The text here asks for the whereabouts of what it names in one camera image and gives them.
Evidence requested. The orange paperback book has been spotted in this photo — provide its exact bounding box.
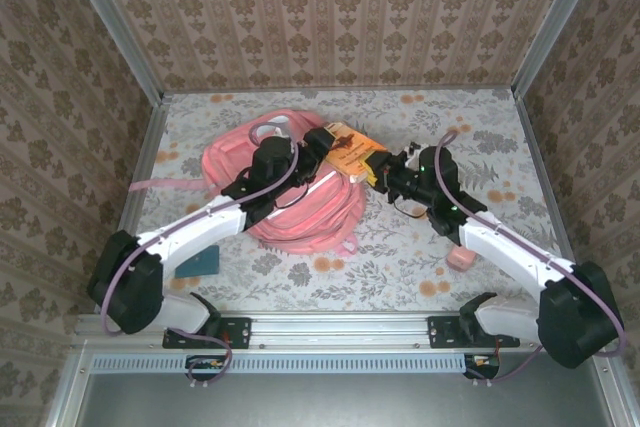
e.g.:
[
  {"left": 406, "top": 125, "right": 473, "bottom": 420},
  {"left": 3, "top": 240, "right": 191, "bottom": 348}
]
[{"left": 322, "top": 120, "right": 390, "bottom": 186}]

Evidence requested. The pink student backpack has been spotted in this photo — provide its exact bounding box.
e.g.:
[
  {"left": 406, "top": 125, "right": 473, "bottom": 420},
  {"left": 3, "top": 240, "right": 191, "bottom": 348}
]
[{"left": 128, "top": 109, "right": 369, "bottom": 256}]

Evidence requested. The pink pencil case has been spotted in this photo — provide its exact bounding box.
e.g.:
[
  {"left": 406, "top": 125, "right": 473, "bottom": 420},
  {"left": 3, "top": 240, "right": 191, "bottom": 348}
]
[{"left": 446, "top": 245, "right": 477, "bottom": 272}]

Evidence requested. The teal leather wallet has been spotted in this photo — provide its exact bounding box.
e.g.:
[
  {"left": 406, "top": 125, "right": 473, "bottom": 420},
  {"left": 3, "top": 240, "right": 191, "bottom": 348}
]
[{"left": 174, "top": 244, "right": 221, "bottom": 279}]

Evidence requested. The floral tablecloth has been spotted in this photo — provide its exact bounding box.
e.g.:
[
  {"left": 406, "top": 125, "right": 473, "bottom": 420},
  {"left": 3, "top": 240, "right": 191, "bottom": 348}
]
[{"left": 115, "top": 89, "right": 585, "bottom": 313}]

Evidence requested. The black wiring connector box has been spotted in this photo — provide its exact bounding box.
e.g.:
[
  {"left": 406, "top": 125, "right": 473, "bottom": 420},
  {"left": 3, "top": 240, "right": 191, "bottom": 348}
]
[
  {"left": 185, "top": 354, "right": 227, "bottom": 382},
  {"left": 462, "top": 352, "right": 501, "bottom": 379}
]

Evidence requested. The grey metal panel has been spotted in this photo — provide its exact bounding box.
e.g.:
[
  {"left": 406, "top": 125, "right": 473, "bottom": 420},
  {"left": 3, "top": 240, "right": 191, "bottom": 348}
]
[{"left": 77, "top": 370, "right": 619, "bottom": 427}]

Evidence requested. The aluminium side rail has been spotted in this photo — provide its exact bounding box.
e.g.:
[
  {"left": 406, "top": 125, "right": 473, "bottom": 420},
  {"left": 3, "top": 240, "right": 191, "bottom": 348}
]
[
  {"left": 113, "top": 94, "right": 172, "bottom": 248},
  {"left": 513, "top": 90, "right": 592, "bottom": 312}
]

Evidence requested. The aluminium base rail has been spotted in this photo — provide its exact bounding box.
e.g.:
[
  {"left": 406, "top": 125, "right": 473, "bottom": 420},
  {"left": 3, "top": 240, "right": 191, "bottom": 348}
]
[{"left": 73, "top": 310, "right": 617, "bottom": 351}]

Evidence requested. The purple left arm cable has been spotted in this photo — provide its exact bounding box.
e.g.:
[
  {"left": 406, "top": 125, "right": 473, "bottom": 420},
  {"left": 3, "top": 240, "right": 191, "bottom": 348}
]
[{"left": 99, "top": 117, "right": 301, "bottom": 388}]

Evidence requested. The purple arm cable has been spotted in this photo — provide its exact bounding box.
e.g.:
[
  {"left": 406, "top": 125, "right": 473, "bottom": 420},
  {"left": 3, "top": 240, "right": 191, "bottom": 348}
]
[
  {"left": 99, "top": 117, "right": 301, "bottom": 388},
  {"left": 434, "top": 129, "right": 629, "bottom": 387}
]

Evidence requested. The grey slotted cable duct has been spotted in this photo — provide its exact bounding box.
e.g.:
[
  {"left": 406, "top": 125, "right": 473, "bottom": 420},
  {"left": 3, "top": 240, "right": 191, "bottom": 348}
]
[{"left": 92, "top": 352, "right": 476, "bottom": 375}]

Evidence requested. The aluminium frame post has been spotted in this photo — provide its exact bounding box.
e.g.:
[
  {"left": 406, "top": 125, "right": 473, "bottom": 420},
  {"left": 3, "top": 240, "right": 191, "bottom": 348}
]
[
  {"left": 510, "top": 0, "right": 610, "bottom": 101},
  {"left": 57, "top": 0, "right": 166, "bottom": 104}
]

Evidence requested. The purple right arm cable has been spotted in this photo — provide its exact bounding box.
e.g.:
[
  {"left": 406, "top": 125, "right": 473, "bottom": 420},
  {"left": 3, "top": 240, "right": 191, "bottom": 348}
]
[{"left": 434, "top": 129, "right": 629, "bottom": 387}]

